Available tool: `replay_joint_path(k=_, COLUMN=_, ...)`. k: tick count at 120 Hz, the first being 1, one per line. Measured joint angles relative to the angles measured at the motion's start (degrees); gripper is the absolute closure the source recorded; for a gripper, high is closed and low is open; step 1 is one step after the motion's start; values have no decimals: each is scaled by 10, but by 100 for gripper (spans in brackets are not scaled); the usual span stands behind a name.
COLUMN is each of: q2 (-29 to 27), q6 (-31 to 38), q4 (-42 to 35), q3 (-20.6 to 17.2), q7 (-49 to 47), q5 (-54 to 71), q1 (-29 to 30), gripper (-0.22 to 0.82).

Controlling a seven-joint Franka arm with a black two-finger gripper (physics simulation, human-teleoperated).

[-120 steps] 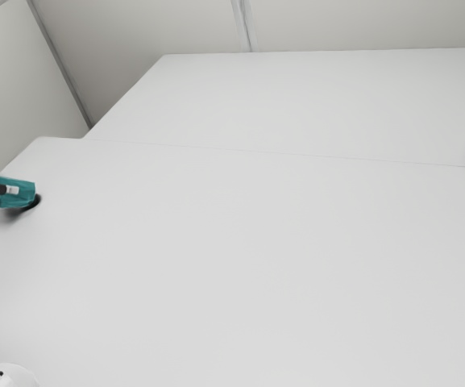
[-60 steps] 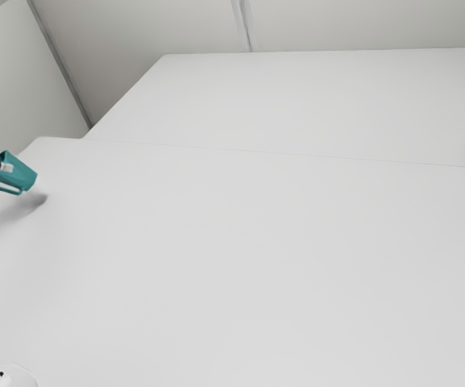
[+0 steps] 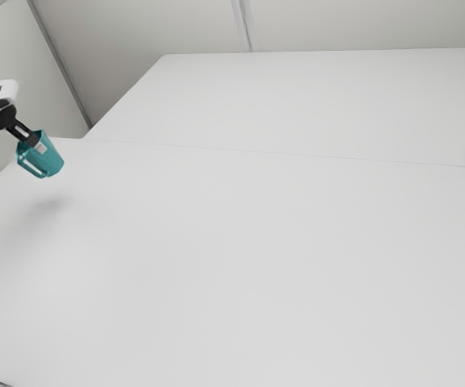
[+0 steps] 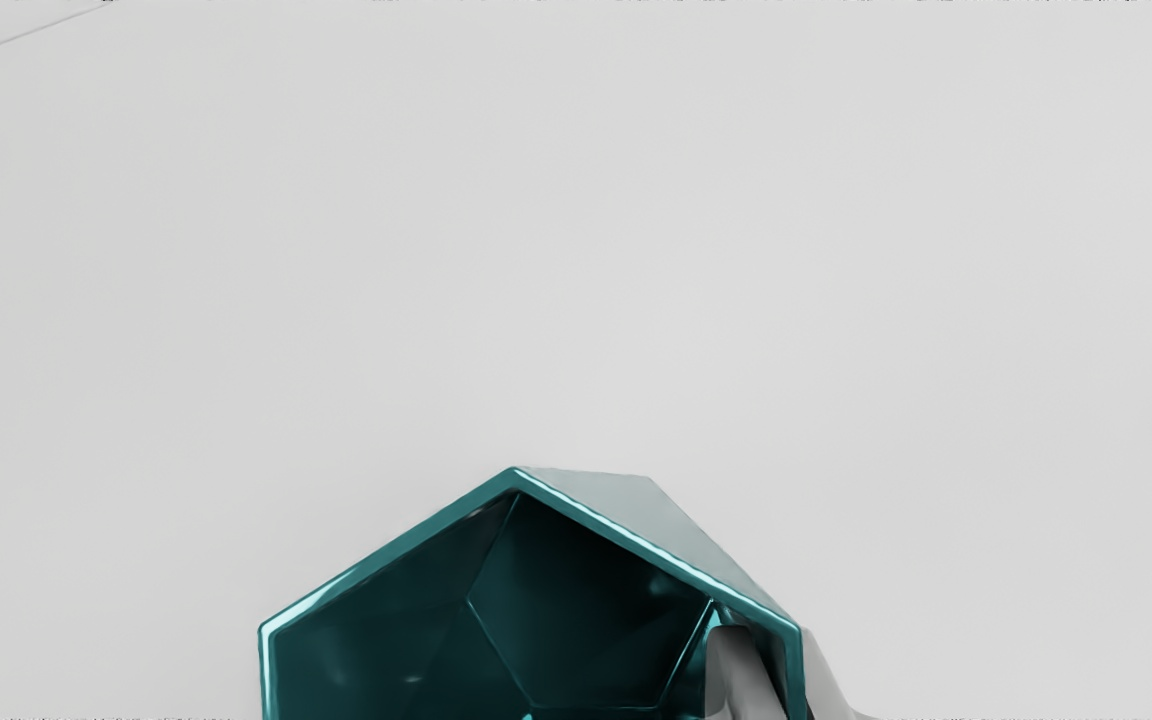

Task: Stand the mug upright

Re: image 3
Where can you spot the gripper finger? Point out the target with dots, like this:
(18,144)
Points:
(26,135)

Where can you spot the teal faceted mug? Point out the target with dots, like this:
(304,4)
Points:
(42,160)

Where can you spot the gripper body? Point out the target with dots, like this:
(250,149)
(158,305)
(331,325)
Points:
(1,118)

